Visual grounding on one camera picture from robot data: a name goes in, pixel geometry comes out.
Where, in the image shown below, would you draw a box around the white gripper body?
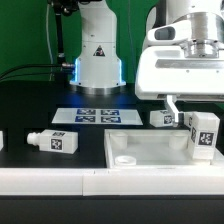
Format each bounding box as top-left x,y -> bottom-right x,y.
135,46 -> 224,102

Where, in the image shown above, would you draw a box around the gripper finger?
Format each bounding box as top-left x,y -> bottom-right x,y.
165,95 -> 179,127

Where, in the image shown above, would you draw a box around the white square tabletop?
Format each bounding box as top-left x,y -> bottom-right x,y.
104,129 -> 224,169

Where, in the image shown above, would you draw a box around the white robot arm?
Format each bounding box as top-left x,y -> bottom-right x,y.
70,0 -> 224,124

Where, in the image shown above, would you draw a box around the white tag sheet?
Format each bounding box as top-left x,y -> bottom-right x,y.
52,108 -> 142,125

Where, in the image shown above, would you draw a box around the white left fence piece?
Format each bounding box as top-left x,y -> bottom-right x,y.
0,131 -> 4,151

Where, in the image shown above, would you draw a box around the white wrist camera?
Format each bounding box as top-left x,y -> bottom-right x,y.
147,20 -> 192,46

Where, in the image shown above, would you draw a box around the white front fence wall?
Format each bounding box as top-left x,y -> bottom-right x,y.
0,166 -> 224,196

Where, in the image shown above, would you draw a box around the black cables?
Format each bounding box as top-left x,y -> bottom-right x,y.
0,63 -> 76,82

